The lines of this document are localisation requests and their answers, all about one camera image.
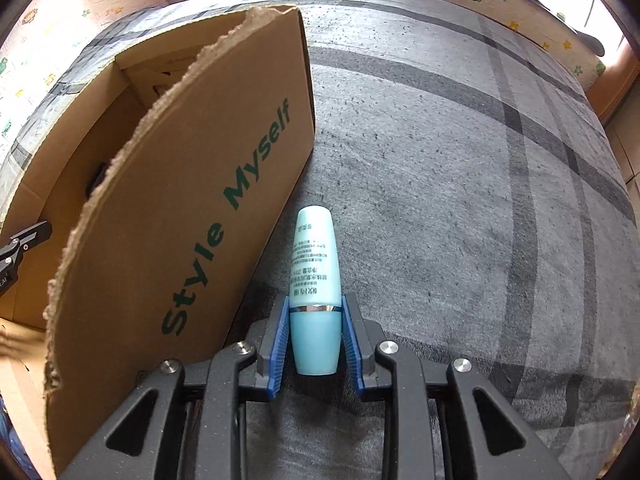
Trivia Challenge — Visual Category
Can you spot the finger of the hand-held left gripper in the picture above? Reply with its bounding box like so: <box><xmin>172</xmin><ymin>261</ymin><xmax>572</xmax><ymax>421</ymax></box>
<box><xmin>0</xmin><ymin>219</ymin><xmax>53</xmax><ymax>267</ymax></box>

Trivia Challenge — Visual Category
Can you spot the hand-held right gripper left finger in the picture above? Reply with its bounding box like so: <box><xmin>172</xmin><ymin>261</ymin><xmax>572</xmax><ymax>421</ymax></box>
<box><xmin>57</xmin><ymin>295</ymin><xmax>292</xmax><ymax>480</ymax></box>

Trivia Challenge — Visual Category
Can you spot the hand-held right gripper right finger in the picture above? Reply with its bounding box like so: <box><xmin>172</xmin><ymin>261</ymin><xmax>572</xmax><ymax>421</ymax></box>
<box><xmin>341</xmin><ymin>292</ymin><xmax>576</xmax><ymax>480</ymax></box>

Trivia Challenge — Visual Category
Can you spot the light blue bottle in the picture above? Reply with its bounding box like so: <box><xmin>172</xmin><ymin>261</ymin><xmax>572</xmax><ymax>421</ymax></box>
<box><xmin>289</xmin><ymin>205</ymin><xmax>343</xmax><ymax>377</ymax></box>

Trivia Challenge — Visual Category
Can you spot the brown cardboard box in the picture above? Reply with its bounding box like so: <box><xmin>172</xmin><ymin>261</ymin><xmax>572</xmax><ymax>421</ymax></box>
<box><xmin>0</xmin><ymin>4</ymin><xmax>317</xmax><ymax>480</ymax></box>

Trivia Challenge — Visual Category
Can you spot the grey plaid bed sheet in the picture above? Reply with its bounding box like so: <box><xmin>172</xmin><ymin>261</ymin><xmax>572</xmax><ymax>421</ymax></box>
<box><xmin>0</xmin><ymin>0</ymin><xmax>640</xmax><ymax>480</ymax></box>

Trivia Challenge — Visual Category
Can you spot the small black object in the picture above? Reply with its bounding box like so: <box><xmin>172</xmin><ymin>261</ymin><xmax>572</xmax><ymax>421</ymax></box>
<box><xmin>570</xmin><ymin>30</ymin><xmax>608</xmax><ymax>58</ymax></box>

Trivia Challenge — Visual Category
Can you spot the brown wooden frame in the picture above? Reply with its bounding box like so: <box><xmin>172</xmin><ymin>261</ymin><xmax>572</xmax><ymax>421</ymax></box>
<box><xmin>585</xmin><ymin>55</ymin><xmax>640</xmax><ymax>126</ymax></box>

